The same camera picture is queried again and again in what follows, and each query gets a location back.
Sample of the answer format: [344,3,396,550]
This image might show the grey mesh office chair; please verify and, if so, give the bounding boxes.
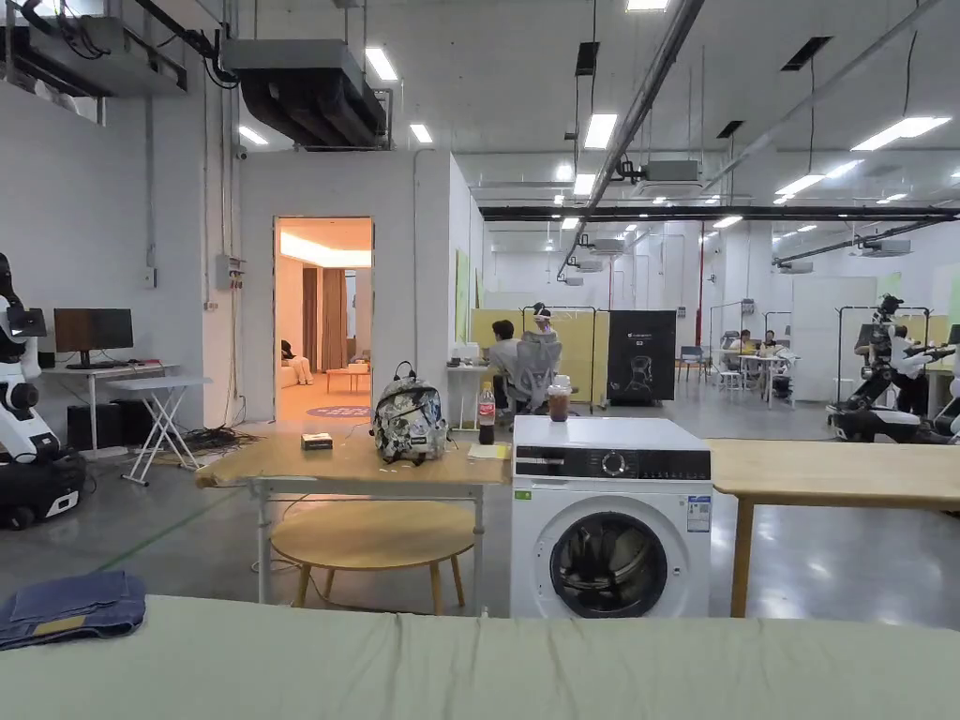
[502,332,563,414]

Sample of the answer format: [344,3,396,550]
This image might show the black display stand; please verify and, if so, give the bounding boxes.
[605,309,679,407]

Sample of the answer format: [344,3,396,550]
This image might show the wooden folding table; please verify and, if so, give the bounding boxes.
[194,360,515,610]

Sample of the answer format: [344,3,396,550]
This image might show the round wooden low table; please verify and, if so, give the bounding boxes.
[269,500,477,612]

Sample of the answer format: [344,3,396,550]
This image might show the white washing machine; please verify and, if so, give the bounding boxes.
[509,374,713,620]

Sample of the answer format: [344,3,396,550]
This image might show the group of people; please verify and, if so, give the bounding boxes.
[721,328,798,376]

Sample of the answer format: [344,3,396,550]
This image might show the bed with pale green sheet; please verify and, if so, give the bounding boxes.
[0,593,960,720]

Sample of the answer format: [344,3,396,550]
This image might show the white folding table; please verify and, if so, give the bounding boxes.
[104,374,215,488]

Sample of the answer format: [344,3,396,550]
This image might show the long wooden table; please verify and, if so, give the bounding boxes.
[704,438,960,619]

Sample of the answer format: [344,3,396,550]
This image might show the white desk with monitor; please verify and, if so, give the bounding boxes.
[38,307,181,455]

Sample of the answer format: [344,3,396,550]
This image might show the black computer tower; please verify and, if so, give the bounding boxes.
[66,403,123,451]

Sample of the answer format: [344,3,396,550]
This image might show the white humanoid robot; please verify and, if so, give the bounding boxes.
[826,293,960,445]

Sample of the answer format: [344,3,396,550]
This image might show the white and black robot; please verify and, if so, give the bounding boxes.
[0,251,88,533]

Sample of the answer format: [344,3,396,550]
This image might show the folded blue denim garment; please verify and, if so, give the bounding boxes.
[0,569,149,652]

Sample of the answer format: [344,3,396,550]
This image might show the bundle of black cables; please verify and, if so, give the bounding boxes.
[173,426,268,456]

